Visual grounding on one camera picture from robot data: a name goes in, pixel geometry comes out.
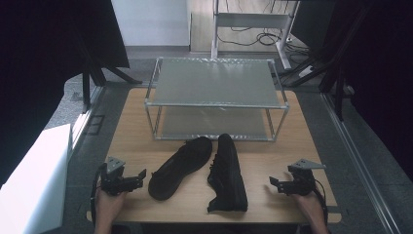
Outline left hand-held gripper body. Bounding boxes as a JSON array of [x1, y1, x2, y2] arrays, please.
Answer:
[[99, 156, 134, 197]]

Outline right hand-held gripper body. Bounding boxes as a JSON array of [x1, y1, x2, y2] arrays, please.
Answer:
[[282, 158, 327, 197]]

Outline person's right hand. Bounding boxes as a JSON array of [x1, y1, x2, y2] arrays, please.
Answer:
[[291, 190, 325, 226]]

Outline person's left hand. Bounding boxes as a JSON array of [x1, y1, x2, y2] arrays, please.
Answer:
[[94, 189, 128, 228]]

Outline black shoe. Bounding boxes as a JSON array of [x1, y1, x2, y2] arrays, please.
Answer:
[[206, 133, 249, 215], [147, 136, 214, 202]]

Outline black floor socket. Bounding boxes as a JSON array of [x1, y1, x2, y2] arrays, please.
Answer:
[[85, 114, 106, 137]]

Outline white box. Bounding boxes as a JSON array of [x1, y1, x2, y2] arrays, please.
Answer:
[[0, 123, 74, 234]]

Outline black tripod stand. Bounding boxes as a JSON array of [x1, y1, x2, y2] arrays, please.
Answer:
[[76, 35, 144, 114]]

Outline white power strip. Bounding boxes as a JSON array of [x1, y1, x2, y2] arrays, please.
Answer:
[[297, 65, 315, 79]]

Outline grey metal shoe rack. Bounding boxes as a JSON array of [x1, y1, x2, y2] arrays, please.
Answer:
[[143, 57, 290, 143]]

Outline black stand legs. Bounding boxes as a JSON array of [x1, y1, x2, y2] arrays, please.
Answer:
[[278, 6, 357, 122]]

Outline black curtain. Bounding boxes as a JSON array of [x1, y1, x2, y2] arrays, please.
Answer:
[[290, 0, 413, 183], [0, 0, 131, 187]]

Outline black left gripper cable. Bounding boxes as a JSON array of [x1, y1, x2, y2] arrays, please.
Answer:
[[90, 162, 108, 226]]

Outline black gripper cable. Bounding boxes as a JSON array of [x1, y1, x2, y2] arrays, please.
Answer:
[[312, 178, 329, 226], [90, 162, 108, 226]]

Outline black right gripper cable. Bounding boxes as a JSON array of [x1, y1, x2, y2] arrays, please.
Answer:
[[312, 178, 329, 226]]

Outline metal floor rail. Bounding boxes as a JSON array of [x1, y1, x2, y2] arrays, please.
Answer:
[[69, 85, 105, 151], [320, 93, 402, 234]]

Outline black floor cables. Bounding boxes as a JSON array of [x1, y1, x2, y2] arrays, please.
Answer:
[[216, 0, 315, 66]]

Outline white desk frame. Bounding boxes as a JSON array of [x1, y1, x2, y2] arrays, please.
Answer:
[[209, 0, 301, 71]]

